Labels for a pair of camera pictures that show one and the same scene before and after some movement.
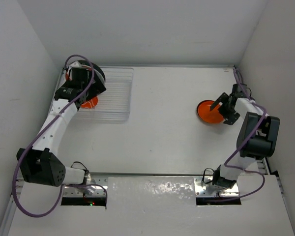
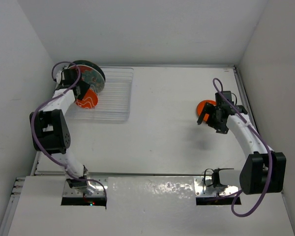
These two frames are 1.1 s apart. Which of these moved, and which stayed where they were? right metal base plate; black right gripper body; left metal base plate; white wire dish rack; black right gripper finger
Moved: black right gripper finger; black right gripper body
Stayed: left metal base plate; white wire dish rack; right metal base plate
